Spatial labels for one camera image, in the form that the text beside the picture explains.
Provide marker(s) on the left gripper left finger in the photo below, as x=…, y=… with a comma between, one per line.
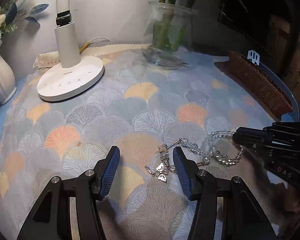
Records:
x=92, y=186

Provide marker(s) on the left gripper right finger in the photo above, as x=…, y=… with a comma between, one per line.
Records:
x=200, y=186

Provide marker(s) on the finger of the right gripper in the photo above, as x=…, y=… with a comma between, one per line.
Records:
x=251, y=141
x=250, y=132

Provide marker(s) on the right hand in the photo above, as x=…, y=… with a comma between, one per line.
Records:
x=291, y=201

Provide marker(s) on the brown wicker basket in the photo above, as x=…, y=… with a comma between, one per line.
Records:
x=260, y=84

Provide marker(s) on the white plastic clip stand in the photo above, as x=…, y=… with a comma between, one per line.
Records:
x=253, y=57

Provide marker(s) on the patterned fan-motif table mat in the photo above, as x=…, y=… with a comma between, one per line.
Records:
x=138, y=107

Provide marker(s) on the white desk lamp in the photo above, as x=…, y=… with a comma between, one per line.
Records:
x=75, y=73

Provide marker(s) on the white ribbed flower vase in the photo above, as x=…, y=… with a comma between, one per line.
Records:
x=7, y=82

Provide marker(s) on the glass vase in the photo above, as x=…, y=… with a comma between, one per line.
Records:
x=161, y=59

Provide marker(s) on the green bamboo plant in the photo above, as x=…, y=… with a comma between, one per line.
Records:
x=172, y=27

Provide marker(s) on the blue and white flowers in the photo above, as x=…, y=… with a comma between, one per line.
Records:
x=11, y=14

